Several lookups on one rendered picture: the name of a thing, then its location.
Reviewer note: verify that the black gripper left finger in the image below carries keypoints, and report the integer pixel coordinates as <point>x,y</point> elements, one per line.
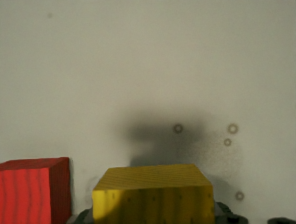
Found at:
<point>85,217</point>

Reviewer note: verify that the yellow cube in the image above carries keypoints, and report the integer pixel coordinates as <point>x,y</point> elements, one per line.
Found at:
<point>161,194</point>

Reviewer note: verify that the white wood-grain cube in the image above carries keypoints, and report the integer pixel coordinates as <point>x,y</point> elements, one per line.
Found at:
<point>72,219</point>

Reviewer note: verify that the red cube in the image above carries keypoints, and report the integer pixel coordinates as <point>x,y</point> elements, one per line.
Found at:
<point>35,191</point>

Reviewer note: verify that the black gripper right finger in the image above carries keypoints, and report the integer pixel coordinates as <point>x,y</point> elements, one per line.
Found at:
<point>220,211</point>

